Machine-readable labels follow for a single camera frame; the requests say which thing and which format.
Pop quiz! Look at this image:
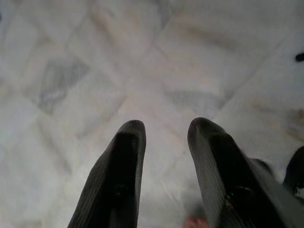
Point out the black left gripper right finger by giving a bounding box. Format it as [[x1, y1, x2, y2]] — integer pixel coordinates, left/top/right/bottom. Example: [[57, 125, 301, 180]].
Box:
[[187, 116, 304, 228]]

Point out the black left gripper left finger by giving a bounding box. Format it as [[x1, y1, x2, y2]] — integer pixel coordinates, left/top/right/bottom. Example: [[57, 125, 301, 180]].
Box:
[[67, 120, 146, 228]]

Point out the black robot foot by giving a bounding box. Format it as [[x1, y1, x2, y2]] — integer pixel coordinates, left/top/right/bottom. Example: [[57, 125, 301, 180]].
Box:
[[283, 145, 304, 198]]

